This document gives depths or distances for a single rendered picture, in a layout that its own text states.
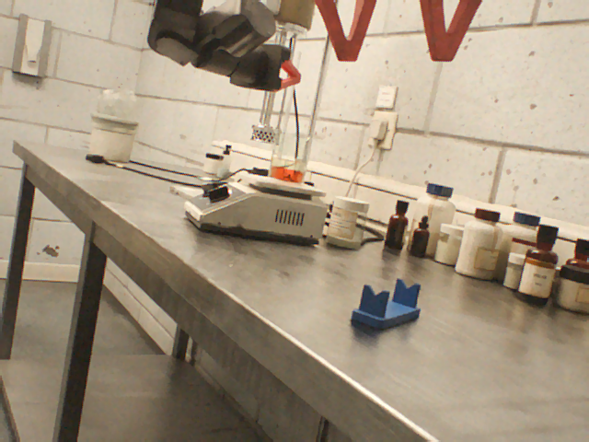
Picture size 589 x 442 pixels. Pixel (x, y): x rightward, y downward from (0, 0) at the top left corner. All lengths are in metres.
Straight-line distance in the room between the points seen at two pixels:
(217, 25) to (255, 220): 0.29
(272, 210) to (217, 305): 0.36
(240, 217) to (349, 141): 0.74
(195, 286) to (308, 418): 0.22
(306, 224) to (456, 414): 0.60
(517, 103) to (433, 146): 0.23
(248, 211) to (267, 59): 0.23
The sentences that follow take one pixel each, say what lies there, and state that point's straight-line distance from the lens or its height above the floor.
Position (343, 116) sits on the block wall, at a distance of 1.72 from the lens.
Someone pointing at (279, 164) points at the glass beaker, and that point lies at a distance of 1.05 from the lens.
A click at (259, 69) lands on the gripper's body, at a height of 1.00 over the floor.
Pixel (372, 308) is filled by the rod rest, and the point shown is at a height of 0.77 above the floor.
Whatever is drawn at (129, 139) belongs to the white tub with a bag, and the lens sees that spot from 1.95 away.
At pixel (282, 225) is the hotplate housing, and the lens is 1.01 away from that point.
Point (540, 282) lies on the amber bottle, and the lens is 0.98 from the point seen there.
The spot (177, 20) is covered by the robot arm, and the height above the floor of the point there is 1.03.
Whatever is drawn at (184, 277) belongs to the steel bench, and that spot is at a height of 0.73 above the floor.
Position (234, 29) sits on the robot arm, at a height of 1.03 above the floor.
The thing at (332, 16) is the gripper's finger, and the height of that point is 0.99.
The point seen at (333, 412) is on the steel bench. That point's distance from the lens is 0.50.
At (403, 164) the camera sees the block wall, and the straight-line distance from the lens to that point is 1.50.
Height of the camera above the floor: 0.91
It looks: 7 degrees down
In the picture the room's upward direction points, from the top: 11 degrees clockwise
